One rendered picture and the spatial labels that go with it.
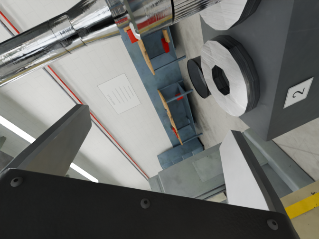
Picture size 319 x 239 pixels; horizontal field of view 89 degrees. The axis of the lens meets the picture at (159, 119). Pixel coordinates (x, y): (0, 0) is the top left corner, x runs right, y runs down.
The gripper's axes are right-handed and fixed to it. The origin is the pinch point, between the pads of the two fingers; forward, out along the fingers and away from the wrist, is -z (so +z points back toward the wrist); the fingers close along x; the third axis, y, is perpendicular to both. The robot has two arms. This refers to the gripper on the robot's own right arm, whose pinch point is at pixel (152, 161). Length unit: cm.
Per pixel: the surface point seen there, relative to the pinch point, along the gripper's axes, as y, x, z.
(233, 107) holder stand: 1.4, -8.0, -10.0
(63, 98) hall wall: 262, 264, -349
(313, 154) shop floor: 97, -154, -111
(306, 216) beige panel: 89, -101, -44
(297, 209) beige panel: 90, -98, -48
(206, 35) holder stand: -4.0, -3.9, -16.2
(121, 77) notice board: 203, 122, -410
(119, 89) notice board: 241, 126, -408
